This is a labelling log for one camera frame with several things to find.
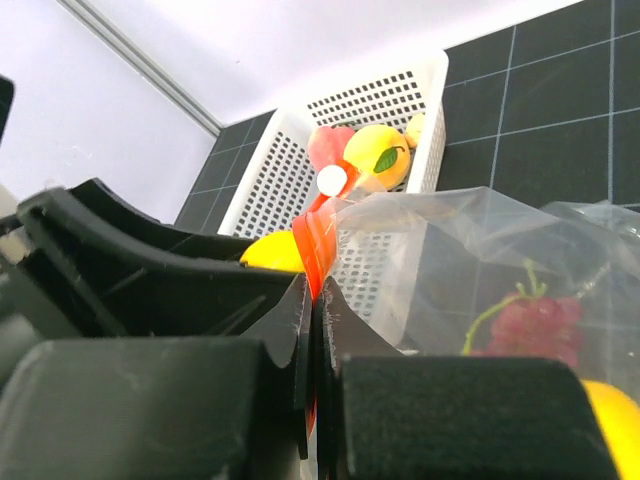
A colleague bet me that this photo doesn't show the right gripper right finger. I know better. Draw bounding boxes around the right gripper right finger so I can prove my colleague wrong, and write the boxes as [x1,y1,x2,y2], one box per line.
[314,280,618,479]

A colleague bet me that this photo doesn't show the black grid mat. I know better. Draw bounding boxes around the black grid mat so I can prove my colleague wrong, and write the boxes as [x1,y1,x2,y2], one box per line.
[173,0,640,231]

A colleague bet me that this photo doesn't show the orange toy with leaf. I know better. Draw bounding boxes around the orange toy with leaf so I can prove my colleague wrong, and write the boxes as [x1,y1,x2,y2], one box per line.
[343,125,411,190]

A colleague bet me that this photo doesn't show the pink toy peach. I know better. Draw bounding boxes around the pink toy peach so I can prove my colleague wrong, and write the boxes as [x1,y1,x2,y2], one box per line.
[307,126,355,172]

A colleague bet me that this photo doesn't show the clear zip bag orange zipper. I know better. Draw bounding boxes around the clear zip bag orange zipper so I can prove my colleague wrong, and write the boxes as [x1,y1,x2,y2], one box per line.
[291,159,640,480]

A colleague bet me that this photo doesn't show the yellow toy mango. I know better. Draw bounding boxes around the yellow toy mango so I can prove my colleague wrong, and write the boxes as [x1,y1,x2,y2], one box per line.
[239,230,305,273]

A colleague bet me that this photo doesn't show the left aluminium frame post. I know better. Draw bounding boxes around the left aluminium frame post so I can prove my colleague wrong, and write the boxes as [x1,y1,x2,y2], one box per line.
[57,0,223,137]

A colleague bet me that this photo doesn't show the yellow toy pear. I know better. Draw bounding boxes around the yellow toy pear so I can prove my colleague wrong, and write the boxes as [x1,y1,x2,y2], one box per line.
[581,380,640,480]

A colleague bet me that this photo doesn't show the white perforated plastic basket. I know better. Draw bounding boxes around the white perforated plastic basket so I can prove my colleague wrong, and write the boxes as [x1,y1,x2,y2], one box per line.
[218,50,449,325]

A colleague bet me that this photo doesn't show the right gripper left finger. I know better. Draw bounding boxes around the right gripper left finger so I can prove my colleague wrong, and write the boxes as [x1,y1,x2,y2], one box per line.
[1,179,312,479]

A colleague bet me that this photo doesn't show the red toy grapes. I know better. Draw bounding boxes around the red toy grapes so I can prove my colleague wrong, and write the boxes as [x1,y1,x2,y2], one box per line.
[461,259,583,368]

